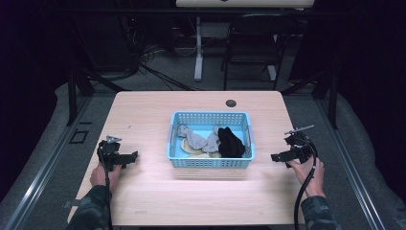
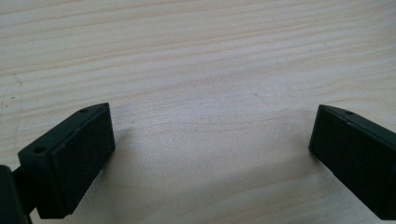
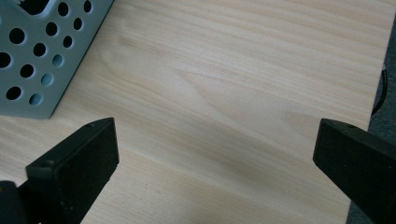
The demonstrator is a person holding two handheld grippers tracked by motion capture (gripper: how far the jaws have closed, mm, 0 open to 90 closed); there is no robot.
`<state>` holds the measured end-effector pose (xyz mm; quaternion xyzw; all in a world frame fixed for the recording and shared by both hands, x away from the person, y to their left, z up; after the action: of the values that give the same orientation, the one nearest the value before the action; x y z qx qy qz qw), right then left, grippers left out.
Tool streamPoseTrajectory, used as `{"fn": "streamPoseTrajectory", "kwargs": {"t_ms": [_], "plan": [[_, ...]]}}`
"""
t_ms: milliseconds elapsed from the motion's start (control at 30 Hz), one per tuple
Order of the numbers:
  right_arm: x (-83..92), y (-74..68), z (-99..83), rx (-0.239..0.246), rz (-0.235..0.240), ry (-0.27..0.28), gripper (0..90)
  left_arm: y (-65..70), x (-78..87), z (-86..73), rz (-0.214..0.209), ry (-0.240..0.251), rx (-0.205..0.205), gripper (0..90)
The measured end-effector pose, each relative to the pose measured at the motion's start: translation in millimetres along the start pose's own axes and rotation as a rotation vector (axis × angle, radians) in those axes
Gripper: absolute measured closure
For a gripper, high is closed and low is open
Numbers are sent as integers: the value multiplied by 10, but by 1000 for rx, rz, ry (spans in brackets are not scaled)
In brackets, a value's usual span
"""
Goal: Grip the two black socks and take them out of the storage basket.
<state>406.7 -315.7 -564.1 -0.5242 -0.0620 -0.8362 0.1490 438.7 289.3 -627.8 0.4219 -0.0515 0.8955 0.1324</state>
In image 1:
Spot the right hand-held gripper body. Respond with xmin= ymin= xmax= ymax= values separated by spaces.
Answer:
xmin=283 ymin=125 xmax=318 ymax=169

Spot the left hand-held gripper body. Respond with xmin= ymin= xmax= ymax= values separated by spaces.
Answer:
xmin=97 ymin=135 xmax=128 ymax=173

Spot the person's left hand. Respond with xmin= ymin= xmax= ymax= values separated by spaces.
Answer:
xmin=89 ymin=162 xmax=123 ymax=194

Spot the person's right hand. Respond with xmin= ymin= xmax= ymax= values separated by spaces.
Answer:
xmin=286 ymin=156 xmax=327 ymax=198

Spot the blue perforated plastic basket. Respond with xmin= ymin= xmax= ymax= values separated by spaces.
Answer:
xmin=165 ymin=110 xmax=257 ymax=170

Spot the black sock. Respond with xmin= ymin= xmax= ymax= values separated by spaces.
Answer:
xmin=217 ymin=126 xmax=247 ymax=159

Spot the black metal stand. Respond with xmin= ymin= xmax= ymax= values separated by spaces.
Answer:
xmin=280 ymin=68 xmax=340 ymax=130
xmin=65 ymin=65 xmax=128 ymax=127

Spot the beige sock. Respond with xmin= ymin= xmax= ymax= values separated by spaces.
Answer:
xmin=180 ymin=138 xmax=222 ymax=159

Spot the long grey sock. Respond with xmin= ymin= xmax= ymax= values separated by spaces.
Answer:
xmin=177 ymin=124 xmax=209 ymax=151

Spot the short grey sock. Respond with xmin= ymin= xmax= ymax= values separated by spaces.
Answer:
xmin=201 ymin=125 xmax=222 ymax=154

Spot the black folding chair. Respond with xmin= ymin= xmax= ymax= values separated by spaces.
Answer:
xmin=220 ymin=11 xmax=297 ymax=92

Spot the white desk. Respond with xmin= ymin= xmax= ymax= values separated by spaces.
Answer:
xmin=174 ymin=0 xmax=316 ymax=82

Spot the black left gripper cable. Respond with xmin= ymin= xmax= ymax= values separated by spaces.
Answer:
xmin=97 ymin=140 xmax=114 ymax=230

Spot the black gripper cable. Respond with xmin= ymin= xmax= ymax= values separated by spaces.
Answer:
xmin=293 ymin=133 xmax=319 ymax=230
xmin=97 ymin=140 xmax=114 ymax=230

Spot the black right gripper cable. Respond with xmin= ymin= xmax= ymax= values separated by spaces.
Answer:
xmin=293 ymin=133 xmax=319 ymax=230

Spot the metal floor rail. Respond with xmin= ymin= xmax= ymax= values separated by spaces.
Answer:
xmin=2 ymin=95 xmax=94 ymax=230
xmin=315 ymin=98 xmax=388 ymax=230

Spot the bundle of floor cables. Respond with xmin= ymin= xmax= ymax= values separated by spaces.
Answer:
xmin=135 ymin=42 xmax=205 ymax=92

